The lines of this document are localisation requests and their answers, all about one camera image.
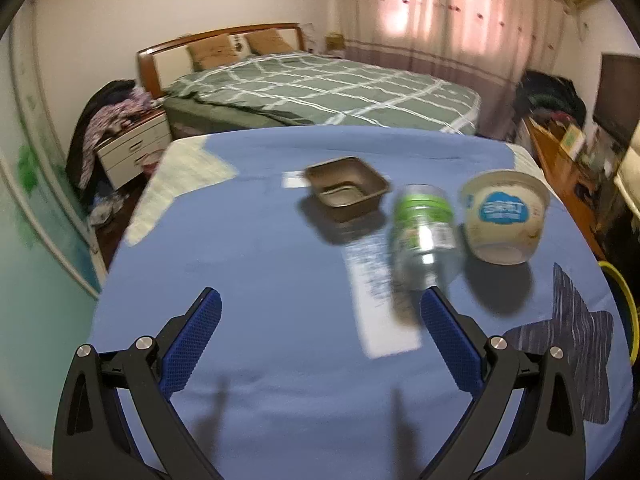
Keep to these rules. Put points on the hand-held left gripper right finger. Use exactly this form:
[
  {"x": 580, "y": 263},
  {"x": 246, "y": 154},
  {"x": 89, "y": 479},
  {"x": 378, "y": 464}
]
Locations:
[{"x": 450, "y": 340}]

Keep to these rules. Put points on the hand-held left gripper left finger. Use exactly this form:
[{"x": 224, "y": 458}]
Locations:
[{"x": 192, "y": 340}]

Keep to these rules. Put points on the clear bottle with green label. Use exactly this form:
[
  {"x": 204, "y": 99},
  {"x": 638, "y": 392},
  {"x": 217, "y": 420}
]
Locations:
[{"x": 422, "y": 235}]

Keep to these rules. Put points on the yellow-rimmed bin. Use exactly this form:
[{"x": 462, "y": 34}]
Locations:
[{"x": 627, "y": 300}]

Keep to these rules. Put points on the blue patterned tablecloth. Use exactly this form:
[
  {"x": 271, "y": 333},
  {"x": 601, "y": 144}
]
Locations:
[{"x": 260, "y": 270}]

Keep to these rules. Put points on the white pudding cup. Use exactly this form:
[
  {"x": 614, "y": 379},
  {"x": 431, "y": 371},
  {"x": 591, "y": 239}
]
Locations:
[{"x": 505, "y": 220}]

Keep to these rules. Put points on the plastic bags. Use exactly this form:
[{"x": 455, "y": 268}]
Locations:
[{"x": 106, "y": 210}]

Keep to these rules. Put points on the red bucket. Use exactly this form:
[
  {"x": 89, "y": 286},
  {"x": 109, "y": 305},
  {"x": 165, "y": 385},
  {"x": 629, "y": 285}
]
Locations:
[{"x": 151, "y": 163}]

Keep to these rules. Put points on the brown plastic tray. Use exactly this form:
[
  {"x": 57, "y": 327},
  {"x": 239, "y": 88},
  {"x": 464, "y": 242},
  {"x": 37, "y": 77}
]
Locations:
[{"x": 345, "y": 190}]

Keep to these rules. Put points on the wooden desk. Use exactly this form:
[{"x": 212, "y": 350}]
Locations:
[{"x": 560, "y": 175}]

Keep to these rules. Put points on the white nightstand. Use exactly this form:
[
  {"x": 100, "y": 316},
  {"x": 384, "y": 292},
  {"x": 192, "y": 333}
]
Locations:
[{"x": 132, "y": 147}]

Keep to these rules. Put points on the sliding wardrobe door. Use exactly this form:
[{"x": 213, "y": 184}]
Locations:
[{"x": 35, "y": 200}]

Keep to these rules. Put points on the cream puffer jacket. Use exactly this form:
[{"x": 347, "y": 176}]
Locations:
[{"x": 631, "y": 170}]

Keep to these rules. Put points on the pile of dark clothes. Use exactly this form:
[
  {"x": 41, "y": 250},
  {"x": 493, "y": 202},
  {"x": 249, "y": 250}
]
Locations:
[{"x": 550, "y": 100}]

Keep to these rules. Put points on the green checked duvet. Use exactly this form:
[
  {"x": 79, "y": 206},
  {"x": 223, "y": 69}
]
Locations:
[{"x": 325, "y": 92}]

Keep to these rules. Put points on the wooden bed headboard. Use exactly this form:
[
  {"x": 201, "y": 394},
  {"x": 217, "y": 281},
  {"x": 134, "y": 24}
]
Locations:
[{"x": 165, "y": 60}]

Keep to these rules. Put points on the brown pillow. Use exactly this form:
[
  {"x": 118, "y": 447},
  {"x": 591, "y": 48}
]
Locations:
[
  {"x": 270, "y": 42},
  {"x": 212, "y": 52}
]

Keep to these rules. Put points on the black television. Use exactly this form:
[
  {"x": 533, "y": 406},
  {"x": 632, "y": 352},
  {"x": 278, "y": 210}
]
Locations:
[{"x": 620, "y": 95}]

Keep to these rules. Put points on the tissue box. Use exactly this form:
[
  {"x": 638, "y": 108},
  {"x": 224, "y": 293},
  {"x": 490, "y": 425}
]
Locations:
[{"x": 335, "y": 41}]

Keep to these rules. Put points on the pink curtain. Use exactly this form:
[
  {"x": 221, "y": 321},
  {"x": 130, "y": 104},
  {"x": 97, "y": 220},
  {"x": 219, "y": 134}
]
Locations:
[{"x": 450, "y": 15}]

